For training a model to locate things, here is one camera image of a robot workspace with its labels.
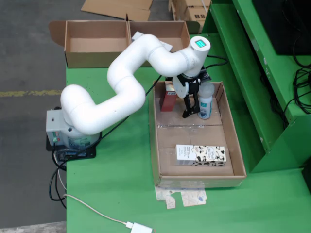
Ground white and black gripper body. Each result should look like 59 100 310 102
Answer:
166 74 202 99

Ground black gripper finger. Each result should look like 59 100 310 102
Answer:
191 92 201 115
182 94 194 119

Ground white bottle with blue label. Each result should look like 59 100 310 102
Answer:
198 82 216 120

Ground red and white carton box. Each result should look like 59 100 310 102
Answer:
160 81 179 112

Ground grey robot base box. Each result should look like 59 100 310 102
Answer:
46 109 65 147

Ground shallow cardboard tray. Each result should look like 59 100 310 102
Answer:
148 81 247 189

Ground cow print carton box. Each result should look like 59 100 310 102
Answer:
175 144 227 167

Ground long white carton box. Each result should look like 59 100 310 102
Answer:
131 31 173 53

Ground cardboard box with black print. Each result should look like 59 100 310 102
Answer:
184 5 207 28

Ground plain cardboard box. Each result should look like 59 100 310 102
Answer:
186 0 212 8
170 0 188 21

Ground two-compartment cardboard box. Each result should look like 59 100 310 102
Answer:
48 20 201 68

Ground flat cardboard sheet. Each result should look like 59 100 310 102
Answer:
81 0 154 22

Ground paper scraps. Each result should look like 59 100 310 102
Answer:
155 185 207 209

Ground black monitor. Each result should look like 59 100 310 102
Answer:
251 0 311 56

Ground white power adapter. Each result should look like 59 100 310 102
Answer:
131 223 153 233

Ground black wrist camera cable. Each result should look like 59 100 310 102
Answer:
206 55 229 71

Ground black cable bundle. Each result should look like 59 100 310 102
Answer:
283 36 311 129

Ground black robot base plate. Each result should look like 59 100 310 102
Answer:
46 134 97 163

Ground white usb cable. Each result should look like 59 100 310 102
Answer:
57 167 134 229

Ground black power cable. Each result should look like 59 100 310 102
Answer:
49 157 68 214

